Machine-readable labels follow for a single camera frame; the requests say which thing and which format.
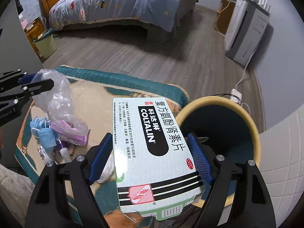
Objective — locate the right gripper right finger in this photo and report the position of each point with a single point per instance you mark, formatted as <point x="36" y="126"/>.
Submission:
<point x="252" y="205"/>

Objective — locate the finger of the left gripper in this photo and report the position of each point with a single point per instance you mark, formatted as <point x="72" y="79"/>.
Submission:
<point x="12" y="104"/>
<point x="14" y="78"/>

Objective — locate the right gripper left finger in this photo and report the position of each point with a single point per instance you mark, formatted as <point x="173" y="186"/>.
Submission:
<point x="49" y="206"/>

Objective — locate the clear plastic bag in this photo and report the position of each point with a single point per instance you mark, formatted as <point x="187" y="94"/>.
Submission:
<point x="58" y="102"/>

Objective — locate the pink face mask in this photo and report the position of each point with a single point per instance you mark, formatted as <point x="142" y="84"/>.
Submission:
<point x="67" y="131"/>

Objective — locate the purple white tube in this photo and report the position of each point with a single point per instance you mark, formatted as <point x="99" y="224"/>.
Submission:
<point x="63" y="148"/>

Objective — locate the white tissue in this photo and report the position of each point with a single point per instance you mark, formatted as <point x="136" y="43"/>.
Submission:
<point x="107" y="171"/>

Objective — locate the white Coltalin medicine box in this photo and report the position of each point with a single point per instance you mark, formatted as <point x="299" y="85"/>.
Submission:
<point x="155" y="172"/>

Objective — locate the small green trash bin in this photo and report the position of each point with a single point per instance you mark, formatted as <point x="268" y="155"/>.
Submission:
<point x="45" y="43"/>

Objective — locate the yellow teal trash bin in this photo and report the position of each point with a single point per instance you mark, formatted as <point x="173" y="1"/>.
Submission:
<point x="224" y="126"/>

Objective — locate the blue face mask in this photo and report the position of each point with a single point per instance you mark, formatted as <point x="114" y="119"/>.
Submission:
<point x="40" y="128"/>

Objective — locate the wooden bedside cabinet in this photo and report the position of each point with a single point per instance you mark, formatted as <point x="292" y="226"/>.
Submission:
<point x="32" y="31"/>

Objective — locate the teal orange patterned rug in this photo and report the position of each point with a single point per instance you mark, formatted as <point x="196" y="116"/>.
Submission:
<point x="93" y="92"/>

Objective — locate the white power strip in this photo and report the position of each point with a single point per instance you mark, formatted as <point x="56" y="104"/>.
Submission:
<point x="236" y="96"/>

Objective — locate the bed with blue quilt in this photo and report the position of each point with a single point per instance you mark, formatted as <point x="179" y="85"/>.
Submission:
<point x="159" y="17"/>

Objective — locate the white grey air purifier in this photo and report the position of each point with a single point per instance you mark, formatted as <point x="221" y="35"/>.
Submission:
<point x="245" y="30"/>

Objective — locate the wooden nightstand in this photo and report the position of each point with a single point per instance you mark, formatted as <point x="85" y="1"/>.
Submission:
<point x="224" y="15"/>

